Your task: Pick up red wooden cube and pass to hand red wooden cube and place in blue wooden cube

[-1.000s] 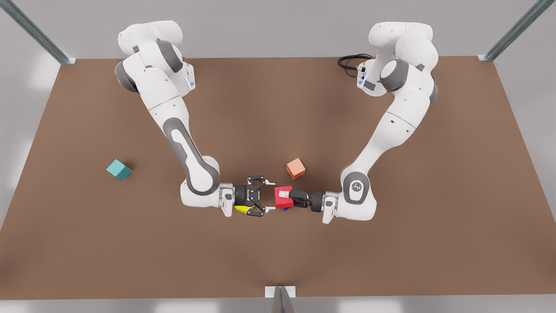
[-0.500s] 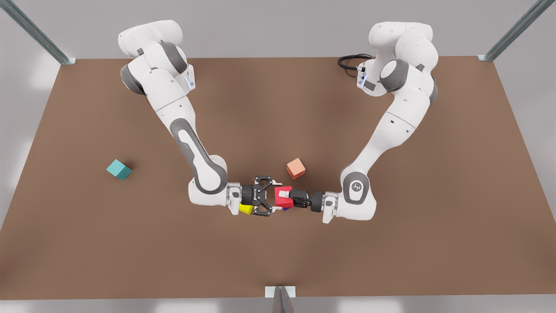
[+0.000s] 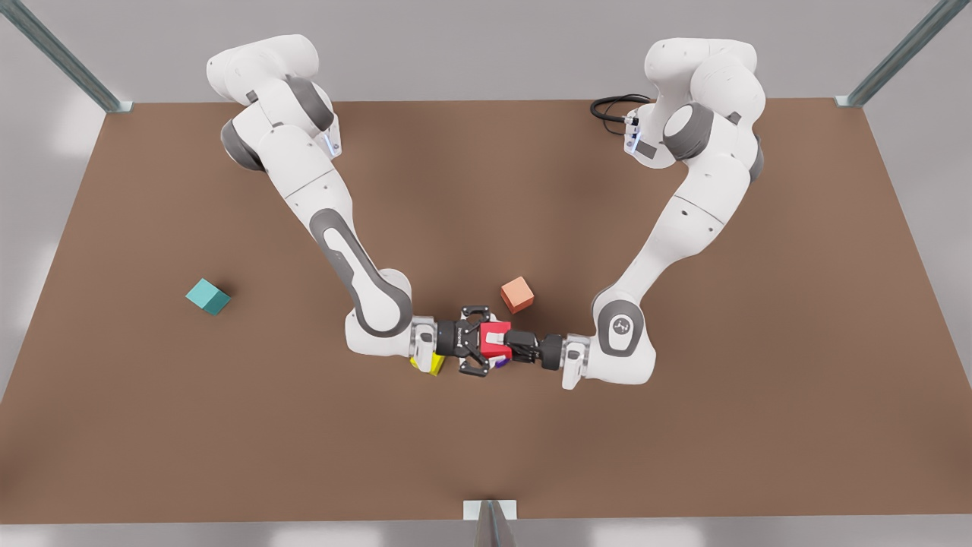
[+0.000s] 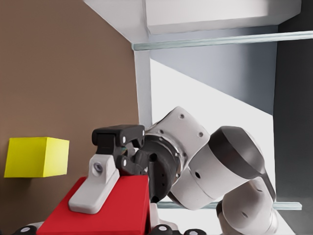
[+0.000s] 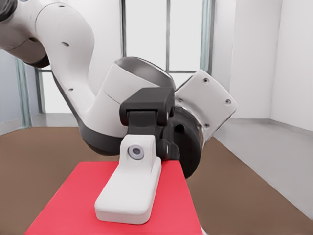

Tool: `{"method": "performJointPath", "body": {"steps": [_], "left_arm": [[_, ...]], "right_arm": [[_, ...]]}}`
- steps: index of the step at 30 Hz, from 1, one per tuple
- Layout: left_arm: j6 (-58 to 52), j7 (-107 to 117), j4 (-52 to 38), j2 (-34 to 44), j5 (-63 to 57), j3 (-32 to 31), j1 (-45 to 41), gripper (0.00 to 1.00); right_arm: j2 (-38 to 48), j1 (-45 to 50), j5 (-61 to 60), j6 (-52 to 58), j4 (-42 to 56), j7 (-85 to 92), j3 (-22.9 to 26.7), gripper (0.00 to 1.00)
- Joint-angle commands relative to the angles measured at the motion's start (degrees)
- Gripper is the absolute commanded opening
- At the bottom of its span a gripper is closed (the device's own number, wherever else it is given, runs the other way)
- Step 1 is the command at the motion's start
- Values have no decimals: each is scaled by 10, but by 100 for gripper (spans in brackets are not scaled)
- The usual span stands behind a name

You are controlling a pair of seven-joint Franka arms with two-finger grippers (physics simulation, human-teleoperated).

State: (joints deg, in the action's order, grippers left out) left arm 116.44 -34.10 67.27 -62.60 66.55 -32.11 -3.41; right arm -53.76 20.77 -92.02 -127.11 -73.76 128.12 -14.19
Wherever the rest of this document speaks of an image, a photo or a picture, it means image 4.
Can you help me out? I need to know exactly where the silver frame post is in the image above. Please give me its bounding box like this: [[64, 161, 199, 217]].
[[156, 201, 303, 212], [131, 30, 313, 51]]

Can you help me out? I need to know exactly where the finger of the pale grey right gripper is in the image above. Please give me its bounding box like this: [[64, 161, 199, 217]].
[[68, 133, 121, 214]]

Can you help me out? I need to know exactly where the red wooden cube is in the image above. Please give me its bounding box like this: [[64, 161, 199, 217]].
[[36, 174, 150, 235]]

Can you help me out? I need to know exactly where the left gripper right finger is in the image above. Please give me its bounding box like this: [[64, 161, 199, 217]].
[[148, 202, 179, 235]]

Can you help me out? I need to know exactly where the yellow wooden cube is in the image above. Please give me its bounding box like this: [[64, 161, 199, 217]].
[[3, 137, 70, 178]]

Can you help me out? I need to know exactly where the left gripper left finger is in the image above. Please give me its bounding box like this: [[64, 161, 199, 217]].
[[13, 221, 46, 235]]

